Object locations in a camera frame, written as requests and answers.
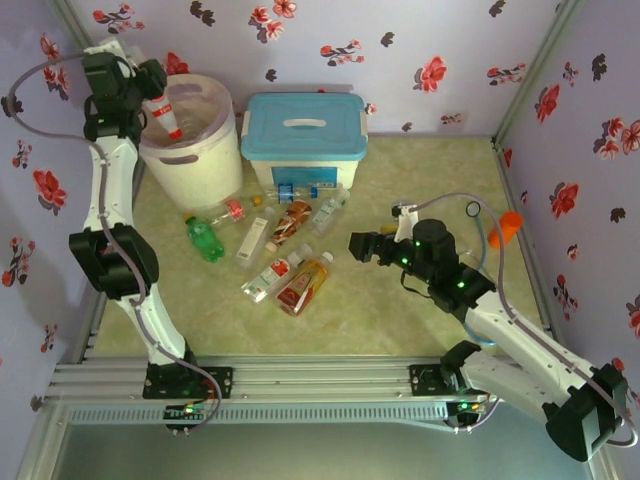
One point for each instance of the white bottle red band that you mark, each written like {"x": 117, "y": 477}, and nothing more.
{"x": 165, "y": 115}

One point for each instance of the clear bottle red cola label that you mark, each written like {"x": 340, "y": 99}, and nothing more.
{"x": 235, "y": 210}

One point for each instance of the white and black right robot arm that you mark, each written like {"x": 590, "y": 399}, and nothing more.
{"x": 520, "y": 340}

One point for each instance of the green plastic bottle yellow cap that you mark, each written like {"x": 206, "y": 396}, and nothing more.
{"x": 205, "y": 242}

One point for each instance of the small circuit board with LEDs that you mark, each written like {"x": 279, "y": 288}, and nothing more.
{"x": 467, "y": 406}
{"x": 187, "y": 410}

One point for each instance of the grey metal front panel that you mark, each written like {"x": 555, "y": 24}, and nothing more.
{"x": 300, "y": 455}

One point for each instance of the amber tea bottle red label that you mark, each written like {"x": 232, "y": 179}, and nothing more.
{"x": 305, "y": 282}

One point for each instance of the aluminium corner post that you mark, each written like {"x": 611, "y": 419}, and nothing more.
{"x": 545, "y": 65}
{"x": 75, "y": 30}

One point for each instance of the aluminium front frame rail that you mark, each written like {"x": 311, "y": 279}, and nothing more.
{"x": 320, "y": 375}

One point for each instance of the clear bottle blue label band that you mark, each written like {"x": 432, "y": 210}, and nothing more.
{"x": 286, "y": 193}

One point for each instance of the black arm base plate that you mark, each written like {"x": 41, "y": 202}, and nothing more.
{"x": 222, "y": 382}
{"x": 422, "y": 380}

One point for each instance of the orange plastic cup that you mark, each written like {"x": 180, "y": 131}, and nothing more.
{"x": 506, "y": 229}

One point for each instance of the round white plastic bin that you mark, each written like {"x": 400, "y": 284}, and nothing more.
{"x": 210, "y": 165}

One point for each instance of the clear bottle plain white label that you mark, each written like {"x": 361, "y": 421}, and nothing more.
{"x": 252, "y": 235}

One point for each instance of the clear bottle red white label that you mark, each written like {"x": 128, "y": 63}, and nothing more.
{"x": 272, "y": 274}

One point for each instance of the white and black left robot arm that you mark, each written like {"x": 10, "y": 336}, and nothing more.
{"x": 107, "y": 185}

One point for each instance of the white storage box blue lid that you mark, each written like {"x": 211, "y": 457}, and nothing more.
{"x": 300, "y": 145}

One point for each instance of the brown swirl-label bottle white cap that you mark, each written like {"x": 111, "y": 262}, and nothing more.
{"x": 290, "y": 220}

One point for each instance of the aluminium side rail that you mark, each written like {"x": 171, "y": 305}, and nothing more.
{"x": 92, "y": 330}
{"x": 505, "y": 165}

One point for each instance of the clear bottle green white label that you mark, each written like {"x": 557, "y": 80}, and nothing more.
{"x": 325, "y": 214}

